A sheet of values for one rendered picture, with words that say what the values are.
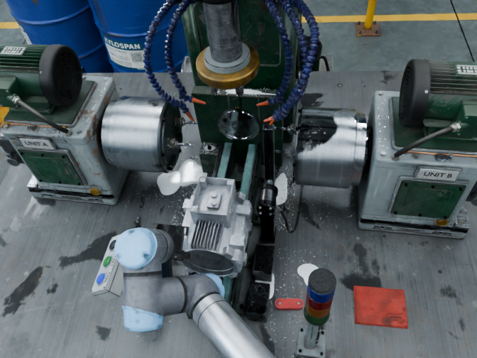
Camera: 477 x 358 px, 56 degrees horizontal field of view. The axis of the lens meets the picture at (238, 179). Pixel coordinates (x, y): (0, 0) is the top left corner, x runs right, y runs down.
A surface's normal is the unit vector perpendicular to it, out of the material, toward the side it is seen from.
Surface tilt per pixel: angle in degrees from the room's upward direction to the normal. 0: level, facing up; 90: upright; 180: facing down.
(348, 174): 77
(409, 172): 89
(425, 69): 3
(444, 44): 0
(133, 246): 30
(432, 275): 0
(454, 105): 68
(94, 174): 89
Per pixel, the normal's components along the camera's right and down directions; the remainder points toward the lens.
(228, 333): -0.29, -0.67
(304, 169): -0.17, 0.63
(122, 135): -0.17, 0.16
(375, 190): -0.16, 0.78
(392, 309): -0.05, -0.62
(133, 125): -0.14, -0.17
